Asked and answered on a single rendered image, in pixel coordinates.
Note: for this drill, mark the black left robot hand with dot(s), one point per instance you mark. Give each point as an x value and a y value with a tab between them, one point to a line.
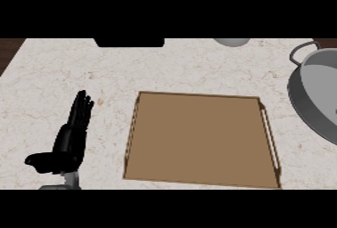
70	139

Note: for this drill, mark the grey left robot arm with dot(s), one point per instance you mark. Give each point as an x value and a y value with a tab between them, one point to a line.
66	181

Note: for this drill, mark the brown wooden tray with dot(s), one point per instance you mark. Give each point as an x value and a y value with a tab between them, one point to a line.
202	139

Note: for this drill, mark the grey metal pot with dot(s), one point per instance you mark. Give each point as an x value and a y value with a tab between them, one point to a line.
317	89

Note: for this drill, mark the black flat appliance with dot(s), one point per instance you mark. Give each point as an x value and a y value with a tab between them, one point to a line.
129	42

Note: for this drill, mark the grey round object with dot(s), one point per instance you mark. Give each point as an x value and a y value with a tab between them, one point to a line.
231	42

